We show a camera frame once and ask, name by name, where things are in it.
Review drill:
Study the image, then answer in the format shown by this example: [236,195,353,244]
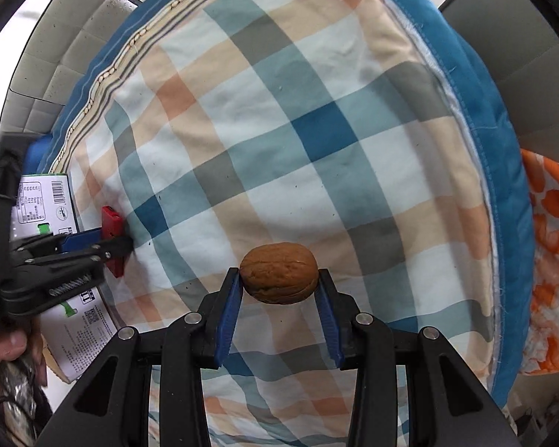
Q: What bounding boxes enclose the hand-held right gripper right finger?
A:
[316,267,525,447]

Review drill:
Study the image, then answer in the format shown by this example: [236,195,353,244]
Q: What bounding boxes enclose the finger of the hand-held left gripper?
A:
[67,235,135,264]
[58,227,105,253]

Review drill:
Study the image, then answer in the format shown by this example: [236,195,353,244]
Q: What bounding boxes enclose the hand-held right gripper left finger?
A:
[35,267,243,447]

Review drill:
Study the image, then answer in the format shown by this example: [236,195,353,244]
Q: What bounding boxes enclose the small red box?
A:
[101,206,127,279]

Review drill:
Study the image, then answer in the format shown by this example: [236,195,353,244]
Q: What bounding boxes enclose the cardboard box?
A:
[10,172,122,383]

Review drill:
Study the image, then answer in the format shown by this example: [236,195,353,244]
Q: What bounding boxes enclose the brown walnut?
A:
[239,242,319,305]

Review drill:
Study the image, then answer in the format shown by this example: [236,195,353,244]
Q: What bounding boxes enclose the person's left hand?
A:
[0,330,48,387]

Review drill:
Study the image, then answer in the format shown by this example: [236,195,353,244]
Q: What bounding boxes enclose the grey padded chairs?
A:
[0,0,140,138]

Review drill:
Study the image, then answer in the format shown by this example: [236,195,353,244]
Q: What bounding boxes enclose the plaid blanket with blue border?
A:
[37,0,536,447]

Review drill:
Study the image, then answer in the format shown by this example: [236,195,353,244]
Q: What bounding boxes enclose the orange and white cloth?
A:
[519,148,559,375]

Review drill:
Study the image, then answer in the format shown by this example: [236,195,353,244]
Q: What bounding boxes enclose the grey chair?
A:
[438,0,559,164]

